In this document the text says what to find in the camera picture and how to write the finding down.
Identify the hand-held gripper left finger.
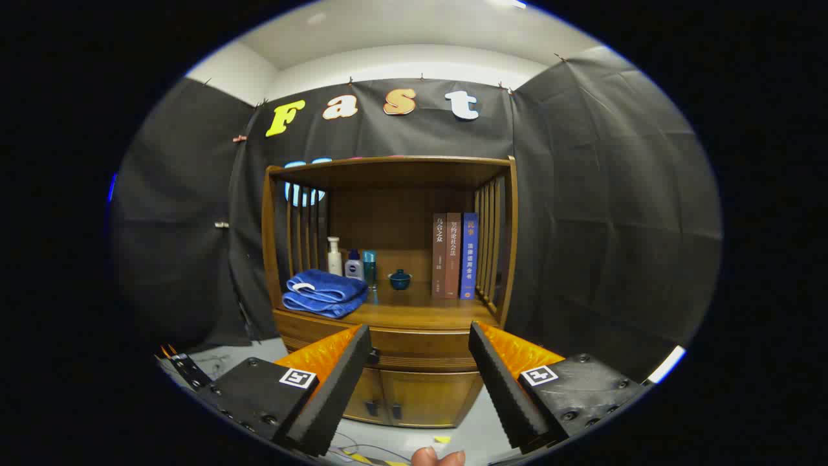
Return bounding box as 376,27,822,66
197,324,374,458

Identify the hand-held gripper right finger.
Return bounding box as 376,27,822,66
468,321,649,455

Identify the wooden drawer with black knob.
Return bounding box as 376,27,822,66
275,309,500,373

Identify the wooden cabinet door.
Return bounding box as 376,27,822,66
343,368,389,425
382,369,485,429

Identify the wooden countertop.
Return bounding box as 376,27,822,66
283,282,500,329

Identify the wooden cabinet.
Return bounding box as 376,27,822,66
261,155,518,429

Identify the yellow black striped floor tape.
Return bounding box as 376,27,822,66
340,449,409,466

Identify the blue folded towel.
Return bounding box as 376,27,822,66
282,269,369,319

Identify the blue book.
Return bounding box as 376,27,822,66
460,212,479,300

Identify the reddish brown book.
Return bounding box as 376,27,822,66
446,212,462,300

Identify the dark brown book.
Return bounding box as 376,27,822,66
431,214,447,298

